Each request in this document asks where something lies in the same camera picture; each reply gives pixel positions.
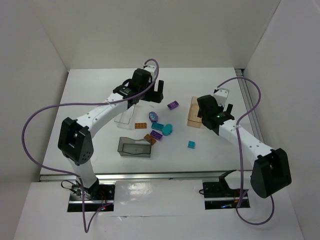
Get purple lego brick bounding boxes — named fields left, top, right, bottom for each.
left=150, top=130, right=163, bottom=141
left=167, top=100, right=179, bottom=110

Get small teal lego brick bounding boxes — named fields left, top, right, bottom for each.
left=187, top=141, right=196, bottom=149

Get teal long lego brick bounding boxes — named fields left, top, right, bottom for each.
left=151, top=122, right=164, bottom=132

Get clear plastic container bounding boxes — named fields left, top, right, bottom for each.
left=114, top=105, right=136, bottom=130

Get orange lego brick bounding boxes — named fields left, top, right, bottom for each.
left=134, top=122, right=147, bottom=129

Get teal round lego piece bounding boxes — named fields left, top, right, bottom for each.
left=162, top=124, right=173, bottom=136

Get orange lego plate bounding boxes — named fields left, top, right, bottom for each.
left=144, top=134, right=157, bottom=146

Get grey plastic container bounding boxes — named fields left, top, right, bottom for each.
left=117, top=137, right=152, bottom=158

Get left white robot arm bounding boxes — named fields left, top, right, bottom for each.
left=57, top=65, right=164, bottom=198

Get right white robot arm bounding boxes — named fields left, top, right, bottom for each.
left=197, top=88, right=292, bottom=199

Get orange tinted plastic container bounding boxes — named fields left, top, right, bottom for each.
left=186, top=96, right=205, bottom=129

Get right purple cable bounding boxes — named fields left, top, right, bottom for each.
left=216, top=76, right=275, bottom=226

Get purple cable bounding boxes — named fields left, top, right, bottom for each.
left=216, top=76, right=275, bottom=226
left=21, top=58, right=160, bottom=233

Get aluminium rail right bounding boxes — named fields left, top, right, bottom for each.
left=238, top=79, right=264, bottom=142

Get aluminium rail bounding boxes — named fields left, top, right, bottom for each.
left=238, top=79, right=264, bottom=142
left=39, top=171, right=227, bottom=182

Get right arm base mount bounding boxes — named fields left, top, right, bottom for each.
left=198, top=170, right=240, bottom=210

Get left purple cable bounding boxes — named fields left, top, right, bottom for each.
left=21, top=58, right=160, bottom=233

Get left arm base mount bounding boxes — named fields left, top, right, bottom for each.
left=60, top=180, right=116, bottom=213

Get aluminium rail front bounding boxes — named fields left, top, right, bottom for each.
left=39, top=171, right=227, bottom=182

